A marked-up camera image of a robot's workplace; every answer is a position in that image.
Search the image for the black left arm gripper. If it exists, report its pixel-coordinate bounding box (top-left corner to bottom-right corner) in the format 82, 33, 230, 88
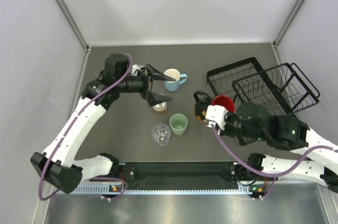
117, 63, 175, 106

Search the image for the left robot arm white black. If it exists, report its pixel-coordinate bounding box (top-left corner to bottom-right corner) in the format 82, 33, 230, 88
30, 53, 174, 194

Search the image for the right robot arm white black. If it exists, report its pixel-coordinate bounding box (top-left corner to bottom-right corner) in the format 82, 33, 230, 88
221, 102, 337, 192

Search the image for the light blue ceramic mug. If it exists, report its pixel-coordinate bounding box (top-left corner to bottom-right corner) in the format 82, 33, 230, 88
164, 69, 187, 92

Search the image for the steel tumbler with cork base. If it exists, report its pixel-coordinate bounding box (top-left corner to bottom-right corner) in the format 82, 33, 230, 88
153, 102, 167, 114

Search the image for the mint green cup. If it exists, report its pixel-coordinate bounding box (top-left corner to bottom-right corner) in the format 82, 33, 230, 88
170, 114, 188, 136

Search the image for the clear plastic glass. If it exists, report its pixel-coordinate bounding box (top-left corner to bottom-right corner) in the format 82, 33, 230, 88
151, 124, 171, 146

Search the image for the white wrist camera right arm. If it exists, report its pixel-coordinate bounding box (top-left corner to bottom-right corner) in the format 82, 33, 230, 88
205, 105, 229, 130

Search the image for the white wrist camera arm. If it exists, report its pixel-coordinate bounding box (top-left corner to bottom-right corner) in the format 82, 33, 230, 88
205, 105, 229, 130
131, 64, 145, 76

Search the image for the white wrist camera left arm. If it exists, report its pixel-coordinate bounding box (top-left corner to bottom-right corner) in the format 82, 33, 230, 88
131, 64, 145, 76

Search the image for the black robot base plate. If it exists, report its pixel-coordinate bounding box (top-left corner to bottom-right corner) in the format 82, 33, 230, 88
106, 162, 264, 190

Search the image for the black wire dish rack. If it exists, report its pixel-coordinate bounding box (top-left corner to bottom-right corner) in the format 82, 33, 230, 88
206, 57, 321, 146

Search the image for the grey slotted cable duct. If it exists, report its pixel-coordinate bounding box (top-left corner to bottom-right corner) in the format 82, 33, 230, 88
57, 183, 267, 195

